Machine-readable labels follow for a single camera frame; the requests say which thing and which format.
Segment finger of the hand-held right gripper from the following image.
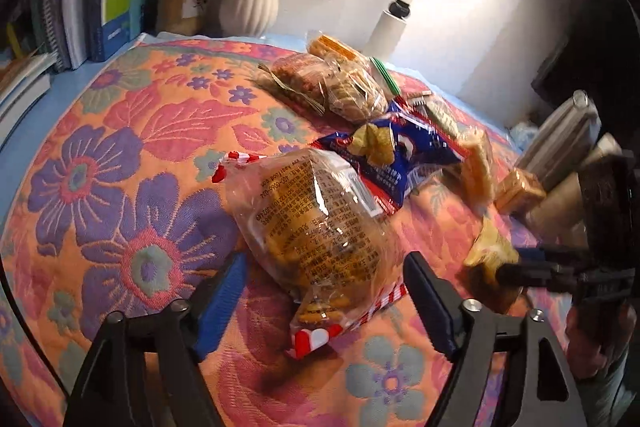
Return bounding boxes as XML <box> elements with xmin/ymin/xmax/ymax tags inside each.
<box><xmin>515</xmin><ymin>244</ymin><xmax>592</xmax><ymax>266</ymax></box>
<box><xmin>495</xmin><ymin>262</ymin><xmax>587</xmax><ymax>294</ymax></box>

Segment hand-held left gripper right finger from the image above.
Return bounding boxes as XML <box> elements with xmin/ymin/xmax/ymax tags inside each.
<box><xmin>402</xmin><ymin>251</ymin><xmax>588</xmax><ymax>427</ymax></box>

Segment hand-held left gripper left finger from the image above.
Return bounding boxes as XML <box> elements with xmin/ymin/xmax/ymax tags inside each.
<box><xmin>64</xmin><ymin>251</ymin><xmax>249</xmax><ymax>427</ymax></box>

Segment yellow cake brown label packet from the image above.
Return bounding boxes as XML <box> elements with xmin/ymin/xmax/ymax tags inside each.
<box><xmin>461</xmin><ymin>216</ymin><xmax>527</xmax><ymax>314</ymax></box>

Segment clear bread bag striped ends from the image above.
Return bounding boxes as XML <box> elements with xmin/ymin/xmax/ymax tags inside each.
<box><xmin>212</xmin><ymin>148</ymin><xmax>407</xmax><ymax>361</ymax></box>

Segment green white snack packet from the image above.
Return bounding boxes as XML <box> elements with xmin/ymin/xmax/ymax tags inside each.
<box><xmin>369</xmin><ymin>56</ymin><xmax>402</xmax><ymax>98</ymax></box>

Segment person's right forearm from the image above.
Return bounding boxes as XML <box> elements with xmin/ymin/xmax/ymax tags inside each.
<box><xmin>565</xmin><ymin>302</ymin><xmax>632</xmax><ymax>427</ymax></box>

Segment small tan snack box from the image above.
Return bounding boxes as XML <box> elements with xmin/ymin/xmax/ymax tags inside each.
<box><xmin>494</xmin><ymin>168</ymin><xmax>547</xmax><ymax>216</ymax></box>

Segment grey pencil case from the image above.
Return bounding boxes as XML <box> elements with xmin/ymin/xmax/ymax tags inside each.
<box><xmin>514</xmin><ymin>89</ymin><xmax>602</xmax><ymax>190</ymax></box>

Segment light blue cloth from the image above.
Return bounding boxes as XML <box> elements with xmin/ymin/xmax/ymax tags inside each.
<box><xmin>509</xmin><ymin>121</ymin><xmax>540</xmax><ymax>154</ymax></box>

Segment tan cake clear packet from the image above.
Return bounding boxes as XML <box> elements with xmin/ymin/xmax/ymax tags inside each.
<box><xmin>457</xmin><ymin>127</ymin><xmax>497</xmax><ymax>210</ymax></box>

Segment floral woven cloth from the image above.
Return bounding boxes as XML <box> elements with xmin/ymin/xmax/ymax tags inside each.
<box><xmin>0</xmin><ymin>32</ymin><xmax>581</xmax><ymax>427</ymax></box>

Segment blue snack packet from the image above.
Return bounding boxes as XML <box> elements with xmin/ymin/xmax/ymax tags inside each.
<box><xmin>311</xmin><ymin>99</ymin><xmax>471</xmax><ymax>214</ymax></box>

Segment black monitor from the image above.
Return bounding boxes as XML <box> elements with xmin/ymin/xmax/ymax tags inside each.
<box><xmin>529</xmin><ymin>0</ymin><xmax>603</xmax><ymax>112</ymax></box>

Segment clear bag of brown cookies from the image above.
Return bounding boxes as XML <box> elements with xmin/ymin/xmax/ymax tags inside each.
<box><xmin>256</xmin><ymin>51</ymin><xmax>396</xmax><ymax>124</ymax></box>

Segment orange label snack packet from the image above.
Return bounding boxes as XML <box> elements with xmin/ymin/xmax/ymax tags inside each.
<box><xmin>305</xmin><ymin>32</ymin><xmax>367</xmax><ymax>68</ymax></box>

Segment stack of white books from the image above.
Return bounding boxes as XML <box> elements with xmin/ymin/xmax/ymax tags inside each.
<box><xmin>0</xmin><ymin>49</ymin><xmax>55</xmax><ymax>135</ymax></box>

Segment teal small book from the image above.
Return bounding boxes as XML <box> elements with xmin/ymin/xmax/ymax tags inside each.
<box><xmin>127</xmin><ymin>0</ymin><xmax>162</xmax><ymax>35</ymax></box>

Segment spiral bound notebook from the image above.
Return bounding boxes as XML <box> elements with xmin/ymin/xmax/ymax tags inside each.
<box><xmin>27</xmin><ymin>0</ymin><xmax>76</xmax><ymax>72</ymax></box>

